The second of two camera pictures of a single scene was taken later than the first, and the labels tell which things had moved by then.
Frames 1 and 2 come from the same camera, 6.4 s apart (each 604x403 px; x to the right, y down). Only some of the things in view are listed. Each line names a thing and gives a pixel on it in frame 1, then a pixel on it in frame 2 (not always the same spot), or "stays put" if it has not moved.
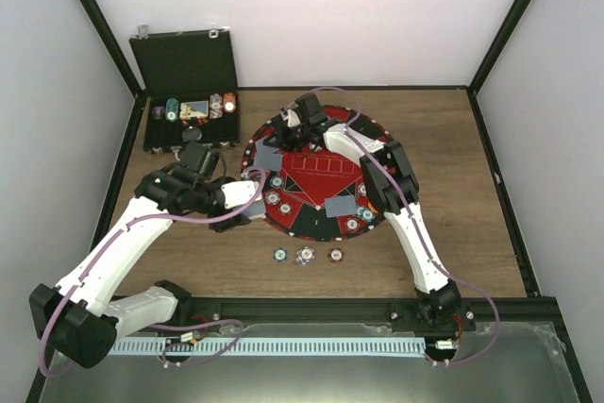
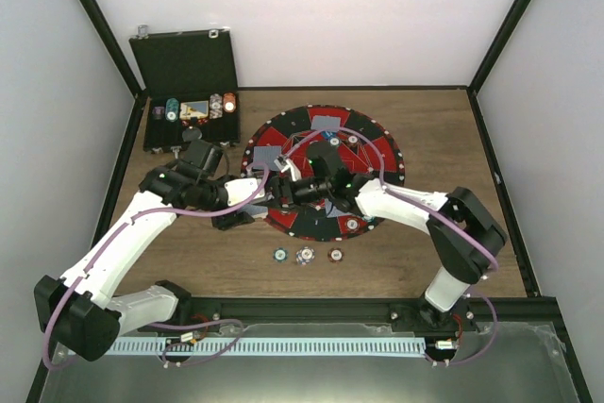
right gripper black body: [294, 140] -> [322, 188]
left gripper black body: [222, 226] stays put
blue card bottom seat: [340, 206] stays put
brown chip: [352, 225] stays put
